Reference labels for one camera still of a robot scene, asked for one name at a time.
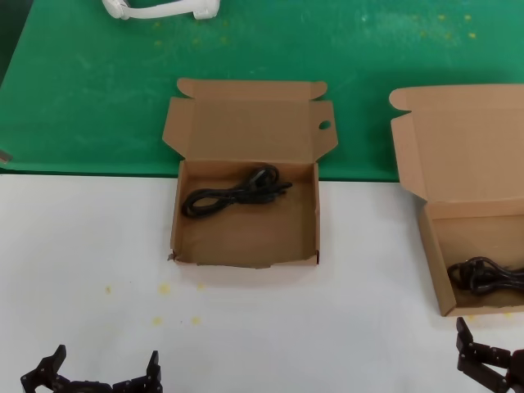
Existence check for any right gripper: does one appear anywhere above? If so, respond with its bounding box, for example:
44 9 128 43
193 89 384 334
455 316 524 393

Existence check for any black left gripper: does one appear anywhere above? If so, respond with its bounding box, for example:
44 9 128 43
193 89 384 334
20 345 164 393

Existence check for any brown cardboard box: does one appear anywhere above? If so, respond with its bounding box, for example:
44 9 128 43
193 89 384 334
162 77 340 270
388 84 524 318

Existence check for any black power cable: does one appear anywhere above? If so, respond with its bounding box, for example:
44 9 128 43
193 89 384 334
447 255 524 296
182 163 294 220

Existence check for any green table cloth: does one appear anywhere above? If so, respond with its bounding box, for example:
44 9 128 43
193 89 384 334
0 0 524 185

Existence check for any white VR headset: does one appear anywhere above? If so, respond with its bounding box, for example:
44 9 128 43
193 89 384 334
101 0 222 20

